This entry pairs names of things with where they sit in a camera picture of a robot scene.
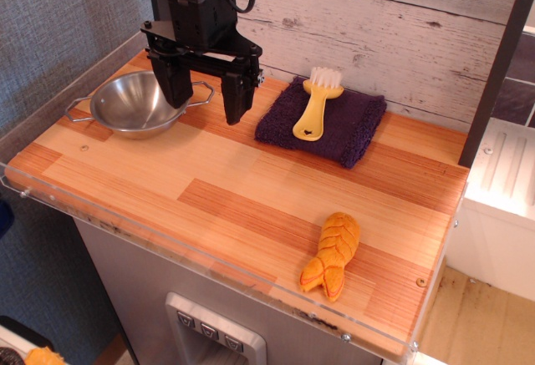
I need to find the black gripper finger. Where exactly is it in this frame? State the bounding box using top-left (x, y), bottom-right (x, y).
top-left (221, 74), bottom-right (254, 125)
top-left (150, 57), bottom-right (193, 109)

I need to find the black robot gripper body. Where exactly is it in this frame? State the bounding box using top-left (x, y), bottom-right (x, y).
top-left (141, 0), bottom-right (262, 88)

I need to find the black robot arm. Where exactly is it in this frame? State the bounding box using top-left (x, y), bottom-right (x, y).
top-left (141, 0), bottom-right (263, 125)

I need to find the yellow scrub brush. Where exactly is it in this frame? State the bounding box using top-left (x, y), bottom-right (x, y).
top-left (293, 67), bottom-right (344, 141)

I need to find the purple folded towel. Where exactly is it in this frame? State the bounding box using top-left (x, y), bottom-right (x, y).
top-left (255, 77), bottom-right (387, 169)

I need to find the clear acrylic edge guard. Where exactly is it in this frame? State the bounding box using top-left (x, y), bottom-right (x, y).
top-left (6, 155), bottom-right (467, 363)

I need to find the grey toy fridge cabinet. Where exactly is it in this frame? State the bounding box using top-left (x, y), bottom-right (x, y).
top-left (75, 221), bottom-right (382, 364)

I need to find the silver dispenser button panel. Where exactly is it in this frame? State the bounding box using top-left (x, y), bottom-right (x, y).
top-left (166, 292), bottom-right (268, 364)

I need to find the white toy sink unit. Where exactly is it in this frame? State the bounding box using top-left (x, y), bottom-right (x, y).
top-left (446, 119), bottom-right (534, 300)

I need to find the orange object bottom left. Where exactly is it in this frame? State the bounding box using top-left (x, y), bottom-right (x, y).
top-left (24, 347), bottom-right (66, 365)

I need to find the steel two-handled pan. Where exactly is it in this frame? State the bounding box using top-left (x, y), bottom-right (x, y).
top-left (64, 70), bottom-right (215, 139)

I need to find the dark right upright post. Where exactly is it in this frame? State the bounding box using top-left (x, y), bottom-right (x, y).
top-left (458, 0), bottom-right (533, 168)

